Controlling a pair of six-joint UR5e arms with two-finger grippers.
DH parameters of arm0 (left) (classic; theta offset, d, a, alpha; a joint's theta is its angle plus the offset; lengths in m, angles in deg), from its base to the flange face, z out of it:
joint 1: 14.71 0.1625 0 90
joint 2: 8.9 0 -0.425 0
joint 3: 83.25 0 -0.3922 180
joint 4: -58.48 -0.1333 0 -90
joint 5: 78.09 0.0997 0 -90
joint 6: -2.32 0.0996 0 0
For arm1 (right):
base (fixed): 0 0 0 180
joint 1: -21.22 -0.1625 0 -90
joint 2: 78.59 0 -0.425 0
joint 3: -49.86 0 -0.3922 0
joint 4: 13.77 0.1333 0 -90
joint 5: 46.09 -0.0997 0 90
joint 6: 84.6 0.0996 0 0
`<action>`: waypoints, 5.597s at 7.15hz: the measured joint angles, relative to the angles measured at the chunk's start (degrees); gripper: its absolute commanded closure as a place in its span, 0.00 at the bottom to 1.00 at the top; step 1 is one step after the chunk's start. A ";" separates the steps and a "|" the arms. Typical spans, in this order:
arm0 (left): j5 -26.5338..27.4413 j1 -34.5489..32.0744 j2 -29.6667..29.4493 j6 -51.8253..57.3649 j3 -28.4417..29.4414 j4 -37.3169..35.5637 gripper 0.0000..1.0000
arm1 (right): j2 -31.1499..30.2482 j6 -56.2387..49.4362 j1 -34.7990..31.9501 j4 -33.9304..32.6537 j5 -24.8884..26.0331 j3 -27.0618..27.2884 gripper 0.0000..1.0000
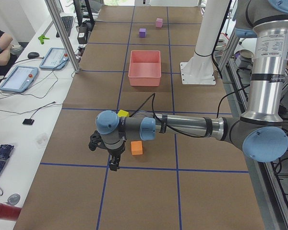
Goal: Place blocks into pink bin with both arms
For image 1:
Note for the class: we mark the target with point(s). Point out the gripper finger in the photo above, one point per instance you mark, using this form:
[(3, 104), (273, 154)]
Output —
[(117, 162), (112, 163)]

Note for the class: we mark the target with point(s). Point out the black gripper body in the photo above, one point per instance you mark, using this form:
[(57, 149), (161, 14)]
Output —
[(115, 151)]

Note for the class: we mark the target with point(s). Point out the orange block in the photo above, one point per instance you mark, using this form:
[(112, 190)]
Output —
[(136, 148)]

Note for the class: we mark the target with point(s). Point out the yellow block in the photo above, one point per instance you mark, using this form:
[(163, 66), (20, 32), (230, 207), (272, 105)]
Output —
[(123, 113)]

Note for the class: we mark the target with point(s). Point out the purple block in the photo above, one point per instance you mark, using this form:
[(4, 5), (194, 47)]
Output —
[(142, 33)]

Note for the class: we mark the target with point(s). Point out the pink block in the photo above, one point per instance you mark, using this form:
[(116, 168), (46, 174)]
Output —
[(159, 22)]

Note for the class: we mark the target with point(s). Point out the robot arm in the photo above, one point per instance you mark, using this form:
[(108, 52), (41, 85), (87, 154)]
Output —
[(257, 132)]

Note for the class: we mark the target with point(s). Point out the person forearm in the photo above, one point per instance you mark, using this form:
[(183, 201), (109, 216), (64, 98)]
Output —
[(5, 46)]

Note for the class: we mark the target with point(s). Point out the pink plastic bin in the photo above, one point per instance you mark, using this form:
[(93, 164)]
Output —
[(145, 68)]

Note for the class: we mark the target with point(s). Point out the small black device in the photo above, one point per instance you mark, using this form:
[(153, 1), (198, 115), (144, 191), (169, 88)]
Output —
[(28, 121)]

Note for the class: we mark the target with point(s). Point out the round metal lid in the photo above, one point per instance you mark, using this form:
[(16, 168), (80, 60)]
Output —
[(13, 199)]

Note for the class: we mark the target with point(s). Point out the folded blue umbrella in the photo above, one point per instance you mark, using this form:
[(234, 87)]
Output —
[(5, 151)]

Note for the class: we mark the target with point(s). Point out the far teach pendant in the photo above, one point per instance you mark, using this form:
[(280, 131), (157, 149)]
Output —
[(55, 59)]

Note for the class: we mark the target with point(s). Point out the teach pendant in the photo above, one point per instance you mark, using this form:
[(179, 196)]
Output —
[(19, 79), (55, 59)]

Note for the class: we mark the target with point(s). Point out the near teach pendant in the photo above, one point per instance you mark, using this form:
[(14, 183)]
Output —
[(19, 79)]

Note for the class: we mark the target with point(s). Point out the black box with label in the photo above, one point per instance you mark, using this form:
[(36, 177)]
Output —
[(82, 36)]

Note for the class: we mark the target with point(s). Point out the red cylinder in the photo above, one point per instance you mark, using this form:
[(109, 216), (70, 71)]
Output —
[(8, 212)]

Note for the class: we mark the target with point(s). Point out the black computer mouse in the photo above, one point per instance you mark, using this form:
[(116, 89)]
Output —
[(32, 55)]

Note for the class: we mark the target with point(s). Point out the green clamp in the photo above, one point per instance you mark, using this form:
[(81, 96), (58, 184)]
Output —
[(42, 38)]

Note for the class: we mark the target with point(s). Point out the black keyboard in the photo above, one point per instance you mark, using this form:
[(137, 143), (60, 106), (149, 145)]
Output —
[(68, 23)]

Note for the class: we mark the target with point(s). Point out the black monitor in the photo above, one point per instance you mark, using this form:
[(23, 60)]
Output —
[(80, 10)]

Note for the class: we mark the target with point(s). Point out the white camera stand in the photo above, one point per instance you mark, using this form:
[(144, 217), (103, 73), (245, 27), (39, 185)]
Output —
[(199, 69)]

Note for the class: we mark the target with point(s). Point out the aluminium frame post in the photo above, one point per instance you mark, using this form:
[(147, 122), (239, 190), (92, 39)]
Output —
[(56, 18)]

